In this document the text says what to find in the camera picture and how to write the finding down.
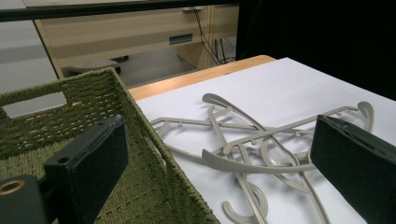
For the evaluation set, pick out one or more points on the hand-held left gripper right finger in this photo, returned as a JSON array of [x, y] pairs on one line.
[[358, 161]]

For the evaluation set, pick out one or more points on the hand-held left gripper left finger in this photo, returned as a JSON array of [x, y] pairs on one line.
[[93, 161]]

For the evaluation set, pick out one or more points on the green woven basket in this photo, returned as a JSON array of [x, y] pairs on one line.
[[149, 189]]

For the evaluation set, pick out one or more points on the grey plastic clothes hanger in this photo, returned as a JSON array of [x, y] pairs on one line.
[[258, 168], [232, 107], [193, 122]]

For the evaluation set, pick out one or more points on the office chair base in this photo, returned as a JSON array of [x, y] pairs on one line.
[[93, 65]]

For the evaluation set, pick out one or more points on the white table mat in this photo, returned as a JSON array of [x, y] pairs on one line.
[[280, 84]]

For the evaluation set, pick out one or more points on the light wooden desk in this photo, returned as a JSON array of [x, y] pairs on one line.
[[109, 34]]

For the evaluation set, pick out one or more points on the white cabinet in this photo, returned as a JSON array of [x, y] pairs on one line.
[[21, 53]]

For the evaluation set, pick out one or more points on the black curtain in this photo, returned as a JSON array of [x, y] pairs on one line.
[[317, 31]]

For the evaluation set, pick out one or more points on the black horizontal frame bar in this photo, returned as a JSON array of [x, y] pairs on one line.
[[93, 11]]

